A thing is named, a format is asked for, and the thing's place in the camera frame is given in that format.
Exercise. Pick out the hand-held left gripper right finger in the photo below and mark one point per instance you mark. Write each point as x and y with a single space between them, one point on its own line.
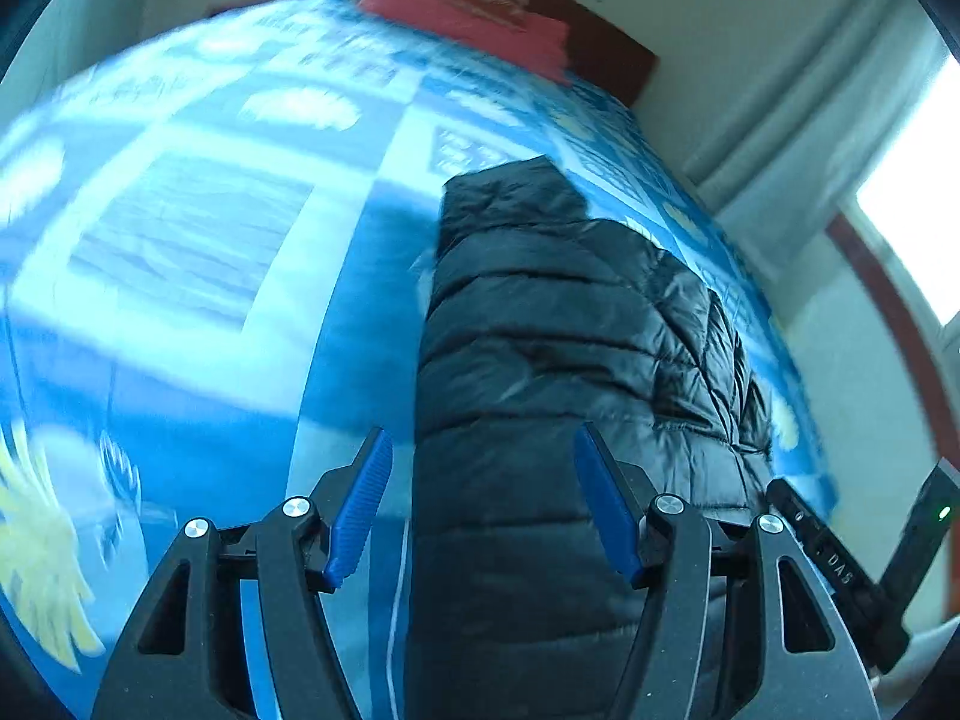
604 514

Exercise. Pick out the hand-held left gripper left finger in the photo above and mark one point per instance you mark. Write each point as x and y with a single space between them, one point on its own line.
360 514

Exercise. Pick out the black puffer jacket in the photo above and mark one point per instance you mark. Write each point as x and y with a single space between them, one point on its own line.
525 352

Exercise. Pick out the blue printed bedsheet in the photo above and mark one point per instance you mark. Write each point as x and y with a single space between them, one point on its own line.
187 240

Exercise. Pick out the bright window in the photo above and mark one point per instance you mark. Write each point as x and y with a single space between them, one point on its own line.
919 195

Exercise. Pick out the pale curtain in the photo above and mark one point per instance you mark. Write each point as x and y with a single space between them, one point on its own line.
810 105

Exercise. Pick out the brown wooden headboard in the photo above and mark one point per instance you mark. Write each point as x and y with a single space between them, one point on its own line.
607 41

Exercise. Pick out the red pillow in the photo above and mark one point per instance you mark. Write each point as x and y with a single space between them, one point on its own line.
465 15

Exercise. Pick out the brown wooden window frame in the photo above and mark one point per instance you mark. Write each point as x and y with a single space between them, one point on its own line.
874 277

